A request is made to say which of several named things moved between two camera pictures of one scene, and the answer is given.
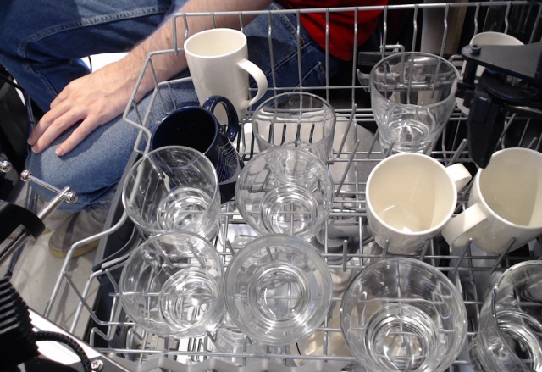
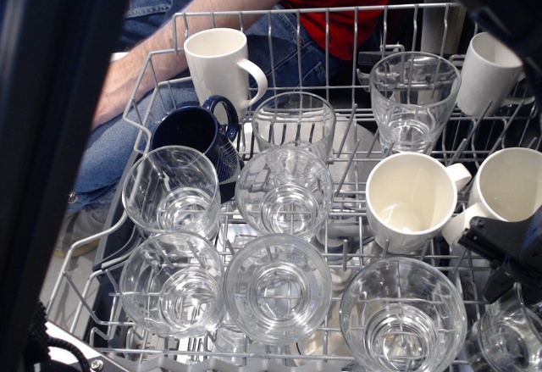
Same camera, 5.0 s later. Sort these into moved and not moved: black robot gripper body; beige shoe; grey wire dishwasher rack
Moved: black robot gripper body
Not moved: beige shoe; grey wire dishwasher rack
